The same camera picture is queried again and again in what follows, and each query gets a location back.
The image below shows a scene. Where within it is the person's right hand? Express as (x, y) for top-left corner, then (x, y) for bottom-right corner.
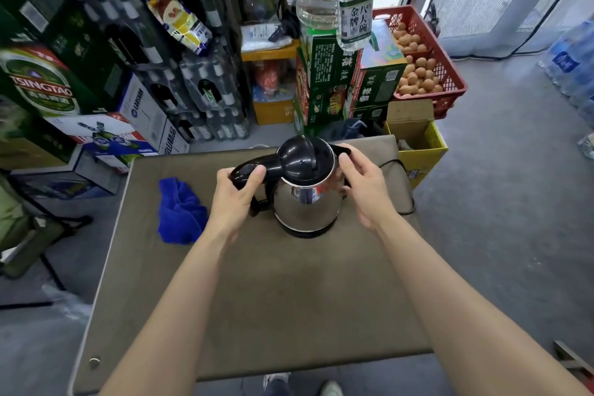
(338, 143), (401, 235)

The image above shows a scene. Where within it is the person's left hand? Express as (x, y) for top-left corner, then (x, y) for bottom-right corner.
(203, 165), (268, 246)

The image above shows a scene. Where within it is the stainless steel electric kettle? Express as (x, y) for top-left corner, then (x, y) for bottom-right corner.
(230, 134), (352, 239)

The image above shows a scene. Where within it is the person's right forearm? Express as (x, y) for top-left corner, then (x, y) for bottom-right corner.
(375, 211), (591, 396)

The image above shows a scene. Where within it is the person's left forearm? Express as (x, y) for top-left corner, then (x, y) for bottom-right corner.
(99, 225), (235, 396)

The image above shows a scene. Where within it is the dark bag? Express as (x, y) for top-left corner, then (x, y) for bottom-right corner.
(319, 119), (387, 144)

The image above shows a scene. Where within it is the yellow cardboard box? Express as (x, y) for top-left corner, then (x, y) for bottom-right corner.
(384, 100), (449, 190)

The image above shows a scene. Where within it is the blue cloth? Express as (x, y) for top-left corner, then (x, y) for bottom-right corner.
(157, 177), (209, 245)

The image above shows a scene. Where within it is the tall green carton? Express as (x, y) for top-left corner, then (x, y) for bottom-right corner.
(295, 27), (364, 134)

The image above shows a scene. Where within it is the green carton with pale top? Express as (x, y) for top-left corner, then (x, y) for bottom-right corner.
(349, 20), (408, 122)

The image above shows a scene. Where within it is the stack of shrink-wrapped bottle packs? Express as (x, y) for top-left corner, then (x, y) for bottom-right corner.
(76, 0), (252, 142)

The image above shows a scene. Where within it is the pile of brown eggs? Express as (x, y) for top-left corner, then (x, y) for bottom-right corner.
(392, 22), (445, 96)

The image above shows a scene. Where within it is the yellow shelf rack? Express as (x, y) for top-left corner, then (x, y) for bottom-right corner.
(222, 0), (389, 126)

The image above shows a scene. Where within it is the white and blue carton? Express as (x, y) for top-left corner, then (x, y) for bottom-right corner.
(45, 75), (191, 174)

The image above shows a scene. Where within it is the red plastic crate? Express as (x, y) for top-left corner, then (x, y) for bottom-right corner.
(371, 5), (469, 121)

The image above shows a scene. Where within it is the yellow snack bag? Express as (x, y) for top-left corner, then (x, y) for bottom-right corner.
(138, 0), (213, 57)

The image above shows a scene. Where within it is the person's left shoe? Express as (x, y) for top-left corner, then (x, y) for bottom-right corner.
(263, 372), (291, 396)

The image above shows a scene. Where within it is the clear plastic bag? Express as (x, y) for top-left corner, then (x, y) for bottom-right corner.
(41, 283), (93, 320)

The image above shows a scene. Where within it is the green folding chair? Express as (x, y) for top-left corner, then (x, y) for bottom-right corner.
(0, 170), (93, 310)

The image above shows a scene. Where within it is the stack of green beer cartons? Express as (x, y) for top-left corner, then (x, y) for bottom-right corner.
(0, 0), (123, 171)

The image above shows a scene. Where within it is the stack of water bottle packs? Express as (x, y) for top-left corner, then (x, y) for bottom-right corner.
(537, 19), (594, 128)

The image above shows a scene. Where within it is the black power cable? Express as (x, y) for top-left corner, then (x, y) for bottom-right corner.
(375, 160), (417, 216)

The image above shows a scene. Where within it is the red and grey metal frame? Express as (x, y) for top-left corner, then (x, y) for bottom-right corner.
(553, 340), (594, 381)

